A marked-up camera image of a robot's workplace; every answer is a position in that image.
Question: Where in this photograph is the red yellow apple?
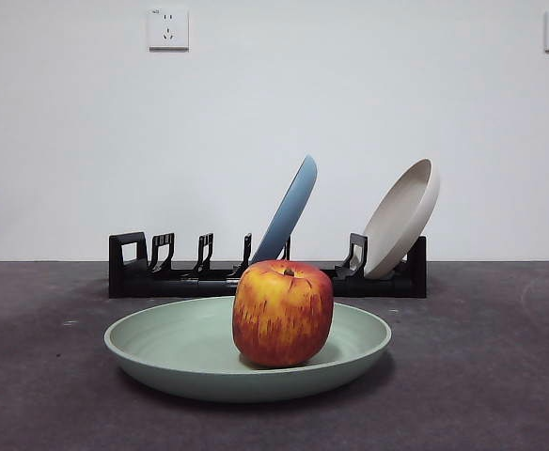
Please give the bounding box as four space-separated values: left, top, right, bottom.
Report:
231 258 336 368

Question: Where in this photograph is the green plate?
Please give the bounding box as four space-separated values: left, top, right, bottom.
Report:
103 295 393 404

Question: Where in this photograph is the blue plate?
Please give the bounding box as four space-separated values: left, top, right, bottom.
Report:
248 154 319 266

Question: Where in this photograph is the beige plate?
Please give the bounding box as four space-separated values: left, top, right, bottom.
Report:
361 158 441 278

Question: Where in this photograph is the black plate rack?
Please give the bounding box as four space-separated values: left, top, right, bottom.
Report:
108 230 428 300

